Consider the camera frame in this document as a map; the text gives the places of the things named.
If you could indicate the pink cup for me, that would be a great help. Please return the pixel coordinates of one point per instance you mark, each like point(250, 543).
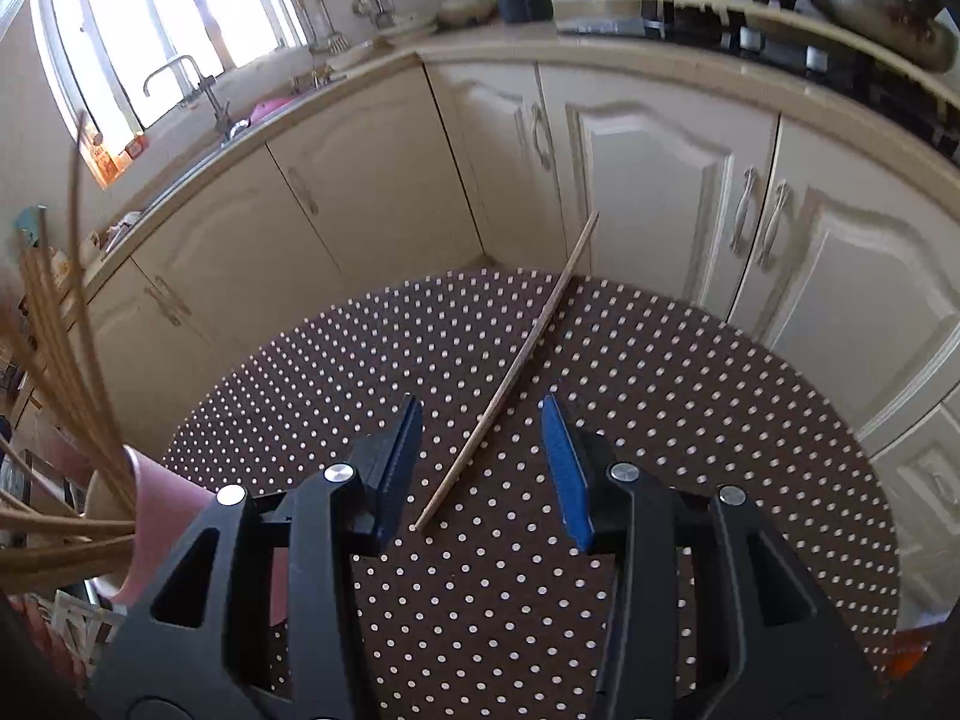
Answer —
point(172, 510)

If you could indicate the steel sink faucet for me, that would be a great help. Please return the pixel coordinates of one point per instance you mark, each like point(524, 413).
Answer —
point(214, 101)

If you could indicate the black gas stove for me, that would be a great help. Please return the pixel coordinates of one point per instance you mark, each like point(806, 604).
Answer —
point(750, 34)

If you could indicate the small red jar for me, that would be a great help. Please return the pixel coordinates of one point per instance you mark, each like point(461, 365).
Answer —
point(135, 145)

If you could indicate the kitchen window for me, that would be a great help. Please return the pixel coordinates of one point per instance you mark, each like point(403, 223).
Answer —
point(150, 15)

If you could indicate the red dish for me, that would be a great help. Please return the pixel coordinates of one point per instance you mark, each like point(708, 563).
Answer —
point(266, 109)

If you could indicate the bunch of wooden chopsticks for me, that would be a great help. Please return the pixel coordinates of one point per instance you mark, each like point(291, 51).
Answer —
point(105, 442)

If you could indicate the teal container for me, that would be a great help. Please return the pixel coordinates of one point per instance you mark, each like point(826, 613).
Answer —
point(30, 229)

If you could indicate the single wooden chopstick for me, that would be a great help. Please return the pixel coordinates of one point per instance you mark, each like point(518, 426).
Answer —
point(523, 360)

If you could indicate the steel wok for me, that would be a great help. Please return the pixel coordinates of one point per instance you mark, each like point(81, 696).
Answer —
point(862, 15)

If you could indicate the hanging steel ladle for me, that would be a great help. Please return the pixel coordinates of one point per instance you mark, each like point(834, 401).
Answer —
point(319, 11)

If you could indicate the orange windowsill bottle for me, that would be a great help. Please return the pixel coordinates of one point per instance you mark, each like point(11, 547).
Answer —
point(101, 157)

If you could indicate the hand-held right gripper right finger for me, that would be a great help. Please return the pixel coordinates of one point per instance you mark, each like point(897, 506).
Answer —
point(570, 472)

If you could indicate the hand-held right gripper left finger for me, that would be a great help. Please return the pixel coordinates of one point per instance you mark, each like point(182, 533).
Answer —
point(397, 465)

